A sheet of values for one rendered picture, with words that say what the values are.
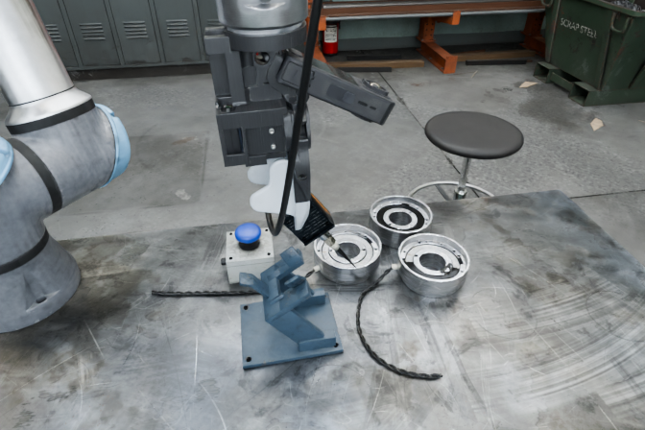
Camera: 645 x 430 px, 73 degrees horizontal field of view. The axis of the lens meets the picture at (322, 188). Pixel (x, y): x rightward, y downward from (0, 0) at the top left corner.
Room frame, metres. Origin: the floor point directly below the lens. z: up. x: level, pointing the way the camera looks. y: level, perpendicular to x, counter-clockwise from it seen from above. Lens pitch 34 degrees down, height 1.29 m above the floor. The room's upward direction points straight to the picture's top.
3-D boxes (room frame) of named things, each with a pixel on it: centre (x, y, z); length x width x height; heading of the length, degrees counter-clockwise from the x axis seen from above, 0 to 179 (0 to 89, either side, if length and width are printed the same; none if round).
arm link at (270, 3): (0.38, 0.05, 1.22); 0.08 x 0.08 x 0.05
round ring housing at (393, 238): (0.59, -0.13, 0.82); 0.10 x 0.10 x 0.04
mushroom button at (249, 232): (0.51, 0.11, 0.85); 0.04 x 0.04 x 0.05
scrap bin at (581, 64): (3.34, -2.17, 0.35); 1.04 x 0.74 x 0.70; 9
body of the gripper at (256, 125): (0.38, 0.05, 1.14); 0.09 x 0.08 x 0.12; 101
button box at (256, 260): (0.51, 0.12, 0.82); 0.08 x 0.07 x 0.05; 99
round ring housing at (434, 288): (0.49, -0.17, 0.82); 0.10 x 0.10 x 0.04
